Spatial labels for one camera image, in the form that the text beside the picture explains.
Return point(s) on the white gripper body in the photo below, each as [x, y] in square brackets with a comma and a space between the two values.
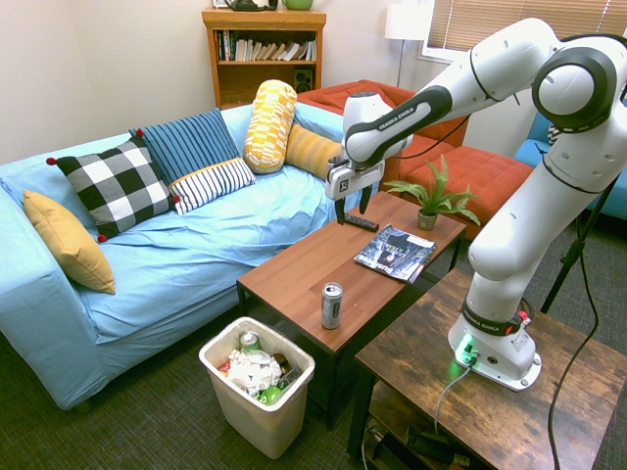
[350, 178]

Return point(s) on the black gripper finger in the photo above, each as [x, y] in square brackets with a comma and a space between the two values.
[341, 210]
[367, 200]

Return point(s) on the tall slim drink can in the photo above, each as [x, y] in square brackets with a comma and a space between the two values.
[331, 308]

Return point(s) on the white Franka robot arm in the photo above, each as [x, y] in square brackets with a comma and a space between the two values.
[504, 230]

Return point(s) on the white lined trash bin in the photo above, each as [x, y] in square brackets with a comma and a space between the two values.
[307, 364]

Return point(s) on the green soda can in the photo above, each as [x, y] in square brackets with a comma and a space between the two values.
[249, 341]

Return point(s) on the white plastic trash bin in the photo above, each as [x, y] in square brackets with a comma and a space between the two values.
[264, 426]

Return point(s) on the black remote control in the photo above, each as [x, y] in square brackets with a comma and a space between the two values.
[361, 222]

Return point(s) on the orange striped bolster pillow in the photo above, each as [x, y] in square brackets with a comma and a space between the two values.
[311, 149]

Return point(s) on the dark cover magazine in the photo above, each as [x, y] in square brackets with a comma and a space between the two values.
[397, 252]

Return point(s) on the potted green fern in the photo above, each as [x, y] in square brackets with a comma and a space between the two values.
[433, 201]

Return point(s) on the brown wooden coffee table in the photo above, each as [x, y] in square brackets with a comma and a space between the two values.
[303, 274]

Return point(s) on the yellow patterned bolster pillow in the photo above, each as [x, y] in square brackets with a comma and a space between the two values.
[269, 127]

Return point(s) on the orange tufted sofa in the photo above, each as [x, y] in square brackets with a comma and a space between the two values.
[470, 169]

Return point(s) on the small black speaker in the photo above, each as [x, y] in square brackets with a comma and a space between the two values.
[303, 80]

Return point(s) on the white navy striped pillow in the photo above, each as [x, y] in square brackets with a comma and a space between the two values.
[215, 183]

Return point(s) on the wooden bookshelf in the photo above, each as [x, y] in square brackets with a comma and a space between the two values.
[264, 78]

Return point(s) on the row of paperback books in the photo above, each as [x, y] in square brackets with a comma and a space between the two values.
[274, 50]

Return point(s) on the light blue sofa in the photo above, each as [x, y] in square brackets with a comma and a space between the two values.
[186, 264]

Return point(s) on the rustic dark wood table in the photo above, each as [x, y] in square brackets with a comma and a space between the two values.
[416, 357]

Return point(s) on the blue striped pillow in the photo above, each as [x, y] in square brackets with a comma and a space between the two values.
[188, 142]

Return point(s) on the dark snack wrapper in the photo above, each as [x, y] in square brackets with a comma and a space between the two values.
[285, 367]

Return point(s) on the white shade floor lamp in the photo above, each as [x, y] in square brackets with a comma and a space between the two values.
[406, 22]

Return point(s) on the crumpled white tissue paper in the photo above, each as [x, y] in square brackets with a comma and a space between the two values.
[255, 369]

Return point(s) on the green bowl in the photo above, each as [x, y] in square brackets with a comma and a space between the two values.
[297, 4]

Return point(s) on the green snack packet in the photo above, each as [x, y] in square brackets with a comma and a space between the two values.
[271, 395]

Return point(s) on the black telephone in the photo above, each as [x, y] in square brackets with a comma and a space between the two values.
[252, 5]

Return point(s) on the wooden window blinds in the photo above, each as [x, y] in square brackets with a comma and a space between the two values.
[490, 19]

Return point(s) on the black white checkered pillow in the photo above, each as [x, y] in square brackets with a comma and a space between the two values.
[117, 186]

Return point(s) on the blue armchair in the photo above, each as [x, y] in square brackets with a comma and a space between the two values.
[614, 196]

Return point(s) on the black power brick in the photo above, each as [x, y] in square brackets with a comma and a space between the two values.
[433, 443]

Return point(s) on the mustard yellow square pillow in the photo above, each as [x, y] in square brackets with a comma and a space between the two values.
[68, 245]

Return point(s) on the black camera tripod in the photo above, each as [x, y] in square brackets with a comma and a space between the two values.
[568, 264]

